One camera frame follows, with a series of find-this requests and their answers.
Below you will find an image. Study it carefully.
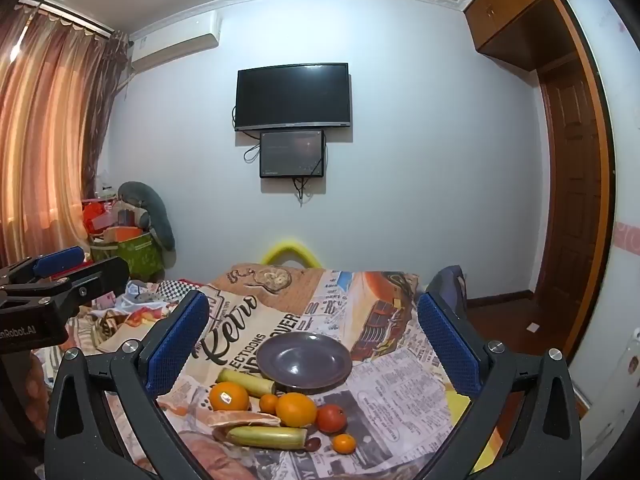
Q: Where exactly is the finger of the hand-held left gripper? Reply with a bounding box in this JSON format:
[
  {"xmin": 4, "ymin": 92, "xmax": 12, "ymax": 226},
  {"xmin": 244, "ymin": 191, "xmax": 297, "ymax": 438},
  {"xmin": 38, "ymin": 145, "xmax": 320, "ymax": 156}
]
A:
[
  {"xmin": 0, "ymin": 246, "xmax": 86, "ymax": 286},
  {"xmin": 50, "ymin": 256, "xmax": 132, "ymax": 313}
]

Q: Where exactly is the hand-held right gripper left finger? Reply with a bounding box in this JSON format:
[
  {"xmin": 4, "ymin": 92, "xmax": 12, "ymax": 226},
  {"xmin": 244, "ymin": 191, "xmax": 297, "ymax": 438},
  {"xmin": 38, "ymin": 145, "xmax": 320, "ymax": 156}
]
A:
[{"xmin": 44, "ymin": 289, "xmax": 211, "ymax": 480}]

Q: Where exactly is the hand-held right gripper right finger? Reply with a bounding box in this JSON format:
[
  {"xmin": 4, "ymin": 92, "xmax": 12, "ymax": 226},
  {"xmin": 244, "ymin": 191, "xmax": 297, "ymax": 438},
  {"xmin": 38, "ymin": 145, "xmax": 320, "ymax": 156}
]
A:
[{"xmin": 417, "ymin": 291, "xmax": 583, "ymax": 480}]

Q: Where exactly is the orange with sticker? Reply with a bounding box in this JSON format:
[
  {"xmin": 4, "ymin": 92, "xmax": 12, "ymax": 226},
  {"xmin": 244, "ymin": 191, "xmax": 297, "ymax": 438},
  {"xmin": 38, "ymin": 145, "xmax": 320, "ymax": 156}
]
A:
[{"xmin": 209, "ymin": 381, "xmax": 250, "ymax": 412}]

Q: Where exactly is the peeled citrus segment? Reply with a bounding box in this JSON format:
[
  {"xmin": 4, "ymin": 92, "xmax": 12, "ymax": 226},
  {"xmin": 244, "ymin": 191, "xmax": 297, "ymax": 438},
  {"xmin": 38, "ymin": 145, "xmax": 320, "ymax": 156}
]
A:
[{"xmin": 207, "ymin": 411, "xmax": 282, "ymax": 428}]

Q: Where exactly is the green yellow banana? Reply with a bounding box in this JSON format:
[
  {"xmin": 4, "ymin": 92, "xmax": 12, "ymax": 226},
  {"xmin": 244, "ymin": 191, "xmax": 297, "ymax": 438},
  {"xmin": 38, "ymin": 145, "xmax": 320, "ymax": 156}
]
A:
[{"xmin": 225, "ymin": 425, "xmax": 308, "ymax": 450}]

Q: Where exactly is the purple plate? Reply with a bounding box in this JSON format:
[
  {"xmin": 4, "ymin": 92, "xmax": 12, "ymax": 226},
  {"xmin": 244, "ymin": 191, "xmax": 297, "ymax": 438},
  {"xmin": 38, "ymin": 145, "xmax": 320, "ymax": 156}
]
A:
[{"xmin": 256, "ymin": 331, "xmax": 353, "ymax": 395}]

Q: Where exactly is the red tomato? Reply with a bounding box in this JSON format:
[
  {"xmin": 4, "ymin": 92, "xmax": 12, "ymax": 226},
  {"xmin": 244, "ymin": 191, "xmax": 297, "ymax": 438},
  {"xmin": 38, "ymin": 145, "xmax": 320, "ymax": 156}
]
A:
[{"xmin": 316, "ymin": 404, "xmax": 347, "ymax": 434}]

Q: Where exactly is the plain orange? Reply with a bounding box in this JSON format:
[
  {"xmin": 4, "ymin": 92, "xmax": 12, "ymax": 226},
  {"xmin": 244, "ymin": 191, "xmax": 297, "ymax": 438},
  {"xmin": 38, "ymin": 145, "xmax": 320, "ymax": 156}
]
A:
[{"xmin": 276, "ymin": 392, "xmax": 318, "ymax": 428}]

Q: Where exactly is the green patterned box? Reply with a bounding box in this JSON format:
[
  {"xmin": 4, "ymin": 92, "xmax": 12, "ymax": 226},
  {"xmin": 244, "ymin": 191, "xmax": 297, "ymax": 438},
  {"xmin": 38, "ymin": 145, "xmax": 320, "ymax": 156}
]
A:
[{"xmin": 91, "ymin": 232, "xmax": 166, "ymax": 281}]

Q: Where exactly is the yellow blanket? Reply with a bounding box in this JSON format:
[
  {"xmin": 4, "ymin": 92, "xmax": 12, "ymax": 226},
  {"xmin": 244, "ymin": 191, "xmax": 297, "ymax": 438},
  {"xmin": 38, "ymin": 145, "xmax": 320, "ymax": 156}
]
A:
[{"xmin": 445, "ymin": 390, "xmax": 501, "ymax": 467}]

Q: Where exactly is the black white checkered cloth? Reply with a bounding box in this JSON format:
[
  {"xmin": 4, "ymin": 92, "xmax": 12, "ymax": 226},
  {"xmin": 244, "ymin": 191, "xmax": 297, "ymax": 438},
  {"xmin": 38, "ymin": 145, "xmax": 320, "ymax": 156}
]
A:
[{"xmin": 159, "ymin": 280, "xmax": 201, "ymax": 302}]

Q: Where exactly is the red box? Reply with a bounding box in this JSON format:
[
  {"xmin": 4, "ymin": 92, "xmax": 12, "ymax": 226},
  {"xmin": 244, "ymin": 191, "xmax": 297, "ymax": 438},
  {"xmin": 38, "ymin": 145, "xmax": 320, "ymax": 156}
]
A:
[{"xmin": 82, "ymin": 199, "xmax": 121, "ymax": 233}]

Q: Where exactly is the dark blue chair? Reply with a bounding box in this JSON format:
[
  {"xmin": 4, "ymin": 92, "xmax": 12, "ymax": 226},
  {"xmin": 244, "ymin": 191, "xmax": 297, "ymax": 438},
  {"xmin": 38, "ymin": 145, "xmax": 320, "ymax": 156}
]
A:
[{"xmin": 425, "ymin": 266, "xmax": 468, "ymax": 311}]

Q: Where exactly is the grey plush toy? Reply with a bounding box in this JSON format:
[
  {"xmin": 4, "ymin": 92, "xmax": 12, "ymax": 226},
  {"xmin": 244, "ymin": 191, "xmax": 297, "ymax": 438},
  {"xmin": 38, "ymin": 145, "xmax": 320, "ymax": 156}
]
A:
[{"xmin": 117, "ymin": 181, "xmax": 177, "ymax": 252}]

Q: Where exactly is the orange brown curtain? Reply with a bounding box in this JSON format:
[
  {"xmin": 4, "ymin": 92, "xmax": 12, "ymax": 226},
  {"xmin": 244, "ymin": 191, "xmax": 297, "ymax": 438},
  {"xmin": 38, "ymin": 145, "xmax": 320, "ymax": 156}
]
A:
[{"xmin": 0, "ymin": 0, "xmax": 133, "ymax": 268}]

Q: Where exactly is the yellow chair back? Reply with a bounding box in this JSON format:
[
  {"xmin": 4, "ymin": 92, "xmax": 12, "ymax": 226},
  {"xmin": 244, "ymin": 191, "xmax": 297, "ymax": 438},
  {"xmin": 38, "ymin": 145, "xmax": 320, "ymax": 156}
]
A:
[{"xmin": 262, "ymin": 241, "xmax": 321, "ymax": 268}]

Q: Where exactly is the brown wooden door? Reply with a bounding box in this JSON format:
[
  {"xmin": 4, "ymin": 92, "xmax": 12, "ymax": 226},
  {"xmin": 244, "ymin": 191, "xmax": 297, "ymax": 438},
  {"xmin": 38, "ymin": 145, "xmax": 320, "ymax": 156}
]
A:
[{"xmin": 537, "ymin": 55, "xmax": 607, "ymax": 303}]

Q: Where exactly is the white air conditioner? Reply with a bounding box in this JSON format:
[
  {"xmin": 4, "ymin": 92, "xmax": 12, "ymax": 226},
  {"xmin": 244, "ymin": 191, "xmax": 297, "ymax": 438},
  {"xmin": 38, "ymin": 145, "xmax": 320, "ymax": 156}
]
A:
[{"xmin": 131, "ymin": 10, "xmax": 222, "ymax": 73}]

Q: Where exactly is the wooden overhead cabinet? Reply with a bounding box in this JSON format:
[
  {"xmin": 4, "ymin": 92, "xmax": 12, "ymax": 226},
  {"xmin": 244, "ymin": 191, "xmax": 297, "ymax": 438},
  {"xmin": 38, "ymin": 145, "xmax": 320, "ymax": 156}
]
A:
[{"xmin": 462, "ymin": 0, "xmax": 591, "ymax": 73}]

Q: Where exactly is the small black wall monitor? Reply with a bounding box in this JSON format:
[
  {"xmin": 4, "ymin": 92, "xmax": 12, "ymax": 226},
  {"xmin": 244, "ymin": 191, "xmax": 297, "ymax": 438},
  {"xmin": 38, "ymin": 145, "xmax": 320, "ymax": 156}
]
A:
[{"xmin": 259, "ymin": 130, "xmax": 326, "ymax": 179}]

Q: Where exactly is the black wall television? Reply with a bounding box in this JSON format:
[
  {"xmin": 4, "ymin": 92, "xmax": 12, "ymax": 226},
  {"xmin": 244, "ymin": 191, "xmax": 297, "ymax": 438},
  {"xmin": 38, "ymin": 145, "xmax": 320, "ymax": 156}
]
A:
[{"xmin": 236, "ymin": 63, "xmax": 351, "ymax": 132}]

